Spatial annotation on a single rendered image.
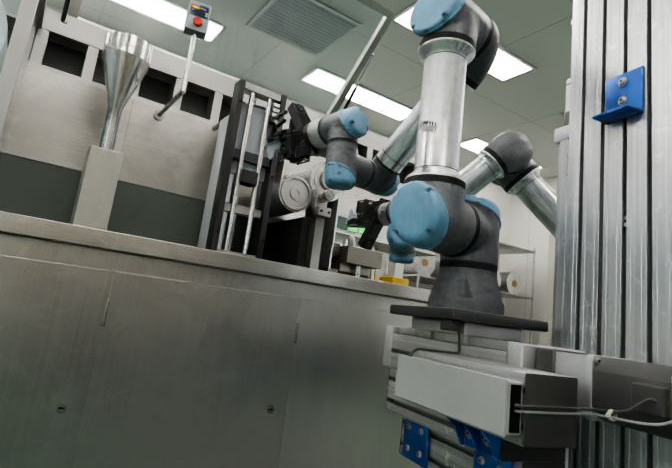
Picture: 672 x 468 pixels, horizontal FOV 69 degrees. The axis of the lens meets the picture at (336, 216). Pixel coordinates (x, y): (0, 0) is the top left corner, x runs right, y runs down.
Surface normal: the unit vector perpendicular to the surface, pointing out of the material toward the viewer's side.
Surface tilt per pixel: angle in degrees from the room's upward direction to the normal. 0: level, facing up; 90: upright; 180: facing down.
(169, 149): 90
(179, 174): 90
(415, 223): 97
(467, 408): 90
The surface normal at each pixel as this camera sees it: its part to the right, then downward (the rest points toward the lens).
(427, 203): -0.73, -0.10
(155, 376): 0.56, -0.10
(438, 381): -0.91, -0.19
